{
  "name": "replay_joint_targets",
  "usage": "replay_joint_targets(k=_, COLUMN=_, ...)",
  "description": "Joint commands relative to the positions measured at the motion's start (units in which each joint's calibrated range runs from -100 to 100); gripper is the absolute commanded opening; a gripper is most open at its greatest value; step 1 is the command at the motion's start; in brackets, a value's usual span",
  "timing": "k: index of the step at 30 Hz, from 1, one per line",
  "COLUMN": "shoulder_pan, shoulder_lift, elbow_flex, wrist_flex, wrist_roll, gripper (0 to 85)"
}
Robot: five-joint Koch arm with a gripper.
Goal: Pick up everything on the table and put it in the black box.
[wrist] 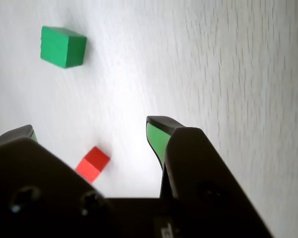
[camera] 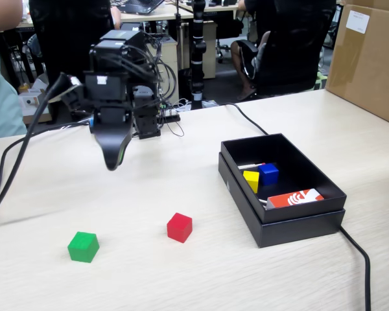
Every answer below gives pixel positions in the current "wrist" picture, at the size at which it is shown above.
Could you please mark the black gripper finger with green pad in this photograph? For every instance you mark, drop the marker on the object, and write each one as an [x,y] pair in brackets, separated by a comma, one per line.
[39,198]
[201,173]

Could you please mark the red wooden cube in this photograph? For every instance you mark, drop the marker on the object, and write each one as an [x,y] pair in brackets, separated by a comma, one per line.
[95,161]

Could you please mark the green wooden cube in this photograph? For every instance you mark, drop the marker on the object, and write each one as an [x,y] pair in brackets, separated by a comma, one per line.
[57,47]

